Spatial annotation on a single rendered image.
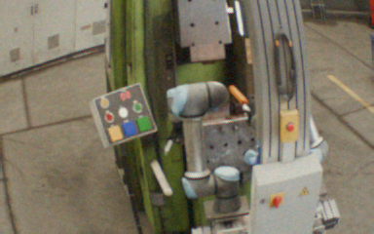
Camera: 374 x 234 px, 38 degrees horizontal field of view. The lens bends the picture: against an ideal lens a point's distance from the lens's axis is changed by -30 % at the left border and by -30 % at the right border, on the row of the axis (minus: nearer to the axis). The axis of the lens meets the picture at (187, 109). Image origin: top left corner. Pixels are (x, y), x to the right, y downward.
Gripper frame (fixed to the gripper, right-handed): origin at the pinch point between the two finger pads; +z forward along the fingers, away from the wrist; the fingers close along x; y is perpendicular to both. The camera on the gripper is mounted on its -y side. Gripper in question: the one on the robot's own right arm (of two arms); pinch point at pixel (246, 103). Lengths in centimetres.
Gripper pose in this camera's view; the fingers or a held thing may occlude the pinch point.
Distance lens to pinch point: 396.8
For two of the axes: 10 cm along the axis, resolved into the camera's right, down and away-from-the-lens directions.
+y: 0.9, 9.4, 3.4
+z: -2.0, -3.2, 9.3
